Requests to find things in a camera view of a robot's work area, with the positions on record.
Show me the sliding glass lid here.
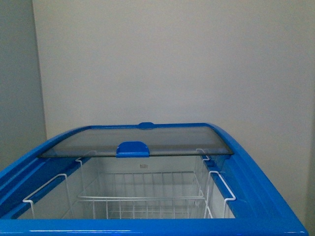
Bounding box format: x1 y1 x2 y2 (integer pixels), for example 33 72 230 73
40 126 233 158
84 122 213 129

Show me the white and blue chest freezer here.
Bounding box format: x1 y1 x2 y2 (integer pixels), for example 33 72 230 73
0 125 307 236

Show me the white wire freezer basket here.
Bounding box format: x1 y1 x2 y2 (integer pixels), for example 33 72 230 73
21 149 236 219

